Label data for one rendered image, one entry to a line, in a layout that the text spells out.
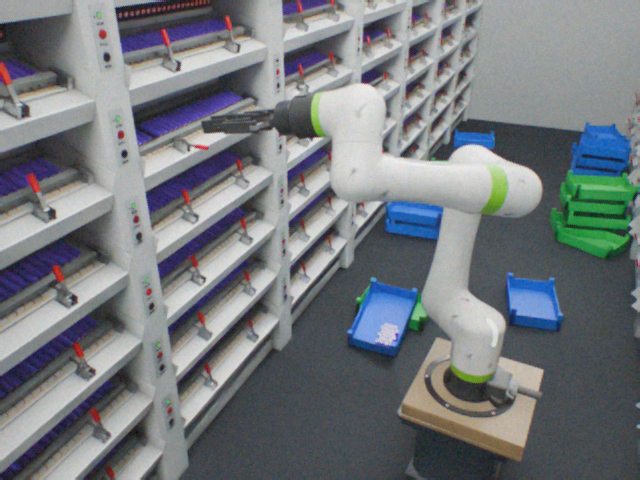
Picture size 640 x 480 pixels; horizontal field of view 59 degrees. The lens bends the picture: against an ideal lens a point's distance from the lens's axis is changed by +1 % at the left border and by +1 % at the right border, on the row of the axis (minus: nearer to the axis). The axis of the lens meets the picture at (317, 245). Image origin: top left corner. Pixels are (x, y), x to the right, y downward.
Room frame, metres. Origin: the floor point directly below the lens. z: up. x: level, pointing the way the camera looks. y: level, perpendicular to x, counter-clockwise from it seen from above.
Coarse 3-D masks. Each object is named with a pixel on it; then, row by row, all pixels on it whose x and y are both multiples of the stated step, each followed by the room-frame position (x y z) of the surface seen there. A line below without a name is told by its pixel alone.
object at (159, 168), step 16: (208, 80) 1.74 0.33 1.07; (224, 80) 1.82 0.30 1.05; (240, 80) 1.80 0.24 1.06; (240, 96) 1.80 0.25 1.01; (256, 96) 1.77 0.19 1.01; (208, 144) 1.44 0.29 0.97; (224, 144) 1.52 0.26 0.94; (144, 160) 1.20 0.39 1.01; (160, 160) 1.30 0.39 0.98; (176, 160) 1.32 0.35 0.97; (192, 160) 1.38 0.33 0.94; (144, 176) 1.21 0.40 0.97; (160, 176) 1.27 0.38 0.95
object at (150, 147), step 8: (240, 104) 1.69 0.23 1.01; (248, 104) 1.72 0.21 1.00; (216, 112) 1.59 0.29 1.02; (224, 112) 1.60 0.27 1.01; (200, 120) 1.51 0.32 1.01; (184, 128) 1.44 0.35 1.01; (192, 128) 1.46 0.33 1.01; (200, 128) 1.50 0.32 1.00; (168, 136) 1.38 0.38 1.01; (176, 136) 1.40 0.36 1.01; (184, 136) 1.43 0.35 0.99; (144, 144) 1.31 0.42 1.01; (152, 144) 1.32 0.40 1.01; (160, 144) 1.34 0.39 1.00; (168, 144) 1.37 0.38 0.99; (144, 152) 1.29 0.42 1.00; (152, 152) 1.30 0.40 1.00
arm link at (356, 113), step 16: (320, 96) 1.14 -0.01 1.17; (336, 96) 1.11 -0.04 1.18; (352, 96) 1.09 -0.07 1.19; (368, 96) 1.09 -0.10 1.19; (320, 112) 1.11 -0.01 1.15; (336, 112) 1.09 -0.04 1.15; (352, 112) 1.07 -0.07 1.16; (368, 112) 1.07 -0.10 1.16; (384, 112) 1.10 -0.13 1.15; (320, 128) 1.11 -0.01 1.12; (336, 128) 1.08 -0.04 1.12; (352, 128) 1.06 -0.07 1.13; (368, 128) 1.06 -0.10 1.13
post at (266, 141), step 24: (216, 0) 1.83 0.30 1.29; (240, 0) 1.79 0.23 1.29; (264, 0) 1.76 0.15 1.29; (264, 24) 1.76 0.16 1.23; (240, 72) 1.80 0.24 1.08; (264, 72) 1.76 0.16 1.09; (264, 144) 1.77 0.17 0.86; (264, 192) 1.77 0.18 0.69; (288, 216) 1.84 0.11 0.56; (288, 240) 1.83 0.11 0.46; (288, 264) 1.83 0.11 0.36; (288, 288) 1.82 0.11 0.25; (288, 312) 1.82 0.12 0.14; (288, 336) 1.81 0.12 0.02
